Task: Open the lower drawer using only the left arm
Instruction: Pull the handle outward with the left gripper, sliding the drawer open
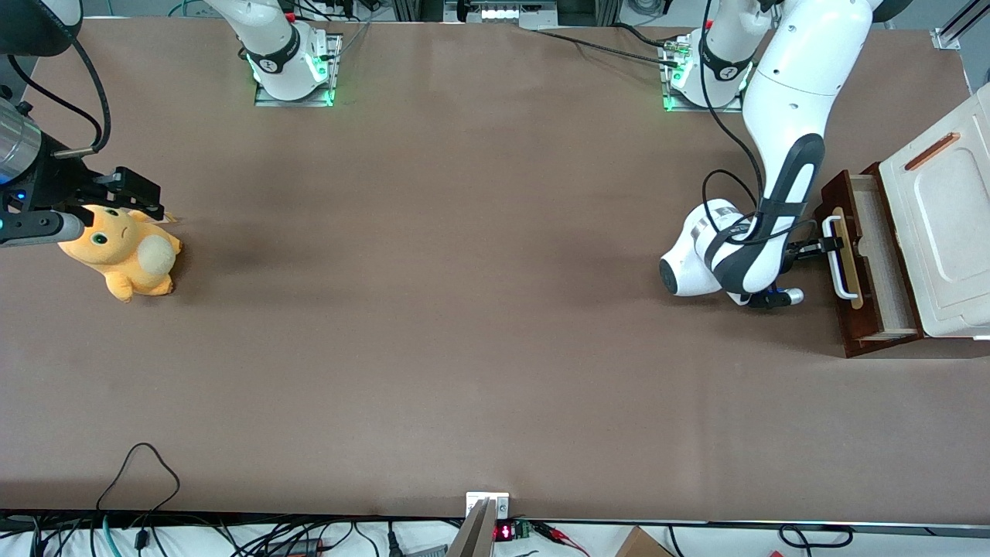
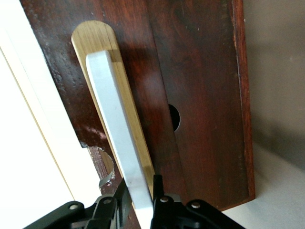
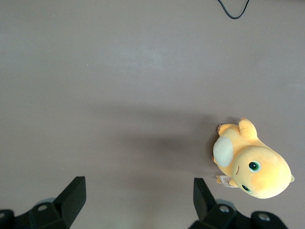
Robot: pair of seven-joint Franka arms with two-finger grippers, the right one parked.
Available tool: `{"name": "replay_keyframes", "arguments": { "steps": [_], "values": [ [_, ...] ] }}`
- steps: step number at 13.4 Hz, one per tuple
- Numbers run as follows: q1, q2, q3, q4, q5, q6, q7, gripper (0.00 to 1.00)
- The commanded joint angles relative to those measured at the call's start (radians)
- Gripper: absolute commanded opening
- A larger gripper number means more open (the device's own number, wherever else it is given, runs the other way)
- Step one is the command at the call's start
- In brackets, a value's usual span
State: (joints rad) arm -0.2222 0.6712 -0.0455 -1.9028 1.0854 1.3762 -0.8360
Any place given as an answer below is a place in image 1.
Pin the black power adapter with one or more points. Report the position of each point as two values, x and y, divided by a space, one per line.
298 546

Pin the grey wedge-shaped mount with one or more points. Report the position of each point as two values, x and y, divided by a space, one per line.
472 538

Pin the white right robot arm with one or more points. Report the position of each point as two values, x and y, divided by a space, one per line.
271 46

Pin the black power plug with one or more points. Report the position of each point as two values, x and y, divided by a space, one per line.
393 545

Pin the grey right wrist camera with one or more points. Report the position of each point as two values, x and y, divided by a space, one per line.
39 227

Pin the red clip test leads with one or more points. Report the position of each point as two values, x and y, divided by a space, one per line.
553 531

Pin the orange plush toy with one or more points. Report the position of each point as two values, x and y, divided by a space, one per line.
147 259

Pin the white metal bracket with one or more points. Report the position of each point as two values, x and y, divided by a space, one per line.
499 503

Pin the aluminium frame profile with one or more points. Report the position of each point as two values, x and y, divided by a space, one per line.
955 31

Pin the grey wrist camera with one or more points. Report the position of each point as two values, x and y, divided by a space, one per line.
785 297
39 227

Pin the dark wooden drawer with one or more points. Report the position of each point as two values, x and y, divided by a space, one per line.
882 255

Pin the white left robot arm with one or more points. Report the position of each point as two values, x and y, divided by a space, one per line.
789 85

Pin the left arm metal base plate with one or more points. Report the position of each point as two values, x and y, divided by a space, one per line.
681 108

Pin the brown cardboard piece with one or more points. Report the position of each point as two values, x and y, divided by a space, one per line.
642 545

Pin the white drawer cabinet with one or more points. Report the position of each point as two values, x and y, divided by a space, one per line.
951 232

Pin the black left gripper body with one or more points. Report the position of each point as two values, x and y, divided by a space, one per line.
807 249

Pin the red LED display module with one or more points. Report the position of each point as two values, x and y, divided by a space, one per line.
506 531

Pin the white lit power strip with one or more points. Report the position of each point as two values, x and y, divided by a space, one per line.
503 11

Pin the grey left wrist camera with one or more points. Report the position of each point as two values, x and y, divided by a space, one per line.
785 297

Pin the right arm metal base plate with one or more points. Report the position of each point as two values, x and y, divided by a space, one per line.
336 70

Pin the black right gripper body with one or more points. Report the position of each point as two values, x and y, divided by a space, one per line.
56 184

